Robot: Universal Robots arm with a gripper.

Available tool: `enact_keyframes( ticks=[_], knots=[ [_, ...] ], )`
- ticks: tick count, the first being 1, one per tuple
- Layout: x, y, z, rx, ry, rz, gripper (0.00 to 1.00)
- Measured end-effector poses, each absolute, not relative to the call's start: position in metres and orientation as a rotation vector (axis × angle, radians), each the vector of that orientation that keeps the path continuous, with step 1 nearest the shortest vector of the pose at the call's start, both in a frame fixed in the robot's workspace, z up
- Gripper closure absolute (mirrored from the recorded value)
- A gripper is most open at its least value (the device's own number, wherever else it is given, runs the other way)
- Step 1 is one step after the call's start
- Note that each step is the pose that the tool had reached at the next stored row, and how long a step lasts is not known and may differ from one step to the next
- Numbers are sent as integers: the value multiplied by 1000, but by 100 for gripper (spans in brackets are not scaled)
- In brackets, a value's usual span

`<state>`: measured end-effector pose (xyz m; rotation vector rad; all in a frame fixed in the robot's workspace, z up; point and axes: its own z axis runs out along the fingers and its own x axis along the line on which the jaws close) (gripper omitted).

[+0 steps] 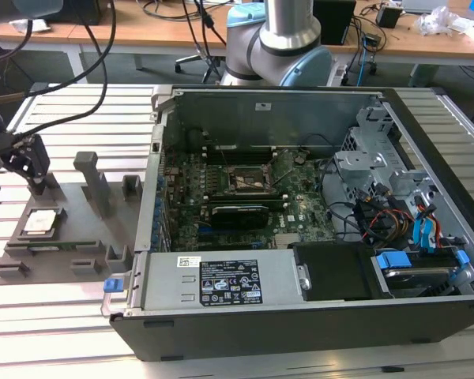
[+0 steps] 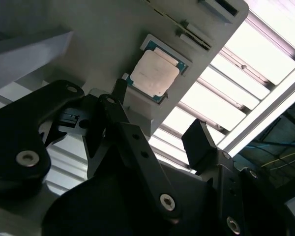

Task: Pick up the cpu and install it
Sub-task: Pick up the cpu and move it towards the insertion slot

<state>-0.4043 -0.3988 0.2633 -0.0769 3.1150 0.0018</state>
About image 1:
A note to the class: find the silver CPU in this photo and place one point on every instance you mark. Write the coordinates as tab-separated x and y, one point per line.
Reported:
40	222

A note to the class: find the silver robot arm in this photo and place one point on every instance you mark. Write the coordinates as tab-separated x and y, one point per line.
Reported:
284	35

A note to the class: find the CPU socket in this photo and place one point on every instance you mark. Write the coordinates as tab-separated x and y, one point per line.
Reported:
247	178

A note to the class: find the grey parts rack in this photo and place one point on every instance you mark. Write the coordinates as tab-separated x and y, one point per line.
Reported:
75	221

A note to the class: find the black bag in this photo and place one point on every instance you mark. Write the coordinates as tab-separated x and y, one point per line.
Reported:
83	12

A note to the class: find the blue case latch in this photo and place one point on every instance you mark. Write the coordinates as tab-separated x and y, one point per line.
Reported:
112	285

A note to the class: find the wooden desk white legs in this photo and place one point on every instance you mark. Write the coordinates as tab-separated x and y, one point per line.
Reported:
418	47
150	35

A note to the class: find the silver power supply unit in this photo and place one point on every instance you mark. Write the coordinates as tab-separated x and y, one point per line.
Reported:
170	284

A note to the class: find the office chair base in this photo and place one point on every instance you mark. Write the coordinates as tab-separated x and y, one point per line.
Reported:
193	58

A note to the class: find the black RAM slot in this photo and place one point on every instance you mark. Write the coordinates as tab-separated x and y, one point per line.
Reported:
245	150
276	202
241	194
245	158

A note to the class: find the black graphics card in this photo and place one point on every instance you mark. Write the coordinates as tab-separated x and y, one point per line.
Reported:
239	217

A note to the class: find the round coin battery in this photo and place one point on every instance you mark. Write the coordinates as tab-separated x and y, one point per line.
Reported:
299	158

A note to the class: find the silver chipset heatsink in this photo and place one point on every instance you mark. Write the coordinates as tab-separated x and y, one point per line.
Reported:
288	239

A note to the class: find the green motherboard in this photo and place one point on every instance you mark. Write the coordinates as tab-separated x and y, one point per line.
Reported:
300	197

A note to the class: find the black open PC case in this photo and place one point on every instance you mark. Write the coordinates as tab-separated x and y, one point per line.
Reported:
260	335

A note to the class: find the black plastic shroud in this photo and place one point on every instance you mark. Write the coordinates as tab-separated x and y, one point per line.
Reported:
332	272

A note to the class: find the white power strip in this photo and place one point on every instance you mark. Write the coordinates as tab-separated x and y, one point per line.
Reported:
339	75

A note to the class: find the silver metal drive cage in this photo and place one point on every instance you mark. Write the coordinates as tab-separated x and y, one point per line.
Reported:
355	162

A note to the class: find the small black adapter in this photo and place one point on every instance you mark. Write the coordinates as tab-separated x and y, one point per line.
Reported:
373	39

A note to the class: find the blue disk carrier with disk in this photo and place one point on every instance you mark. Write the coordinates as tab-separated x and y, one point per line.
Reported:
395	261

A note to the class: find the small black box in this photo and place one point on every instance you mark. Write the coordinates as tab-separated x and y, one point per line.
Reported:
388	17

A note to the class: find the grey laptop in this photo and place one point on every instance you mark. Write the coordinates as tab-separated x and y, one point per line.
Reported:
422	4

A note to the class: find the clear plastic bag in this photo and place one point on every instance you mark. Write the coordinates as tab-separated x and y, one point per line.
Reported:
436	21

